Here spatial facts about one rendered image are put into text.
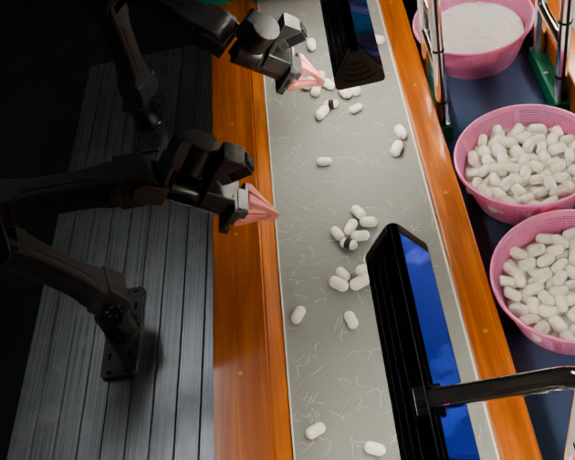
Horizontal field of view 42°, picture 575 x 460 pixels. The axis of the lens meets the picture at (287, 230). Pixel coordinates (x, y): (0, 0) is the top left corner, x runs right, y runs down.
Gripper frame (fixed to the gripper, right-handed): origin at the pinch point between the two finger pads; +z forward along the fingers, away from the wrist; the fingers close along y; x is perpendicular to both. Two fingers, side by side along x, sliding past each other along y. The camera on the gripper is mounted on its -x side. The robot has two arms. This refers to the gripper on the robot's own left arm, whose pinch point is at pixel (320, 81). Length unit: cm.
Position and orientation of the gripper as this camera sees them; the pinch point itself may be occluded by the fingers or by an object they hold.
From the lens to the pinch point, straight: 161.3
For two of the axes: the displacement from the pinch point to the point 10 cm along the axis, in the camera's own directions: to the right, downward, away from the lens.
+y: -0.7, -7.6, 6.5
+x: -4.7, 6.0, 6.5
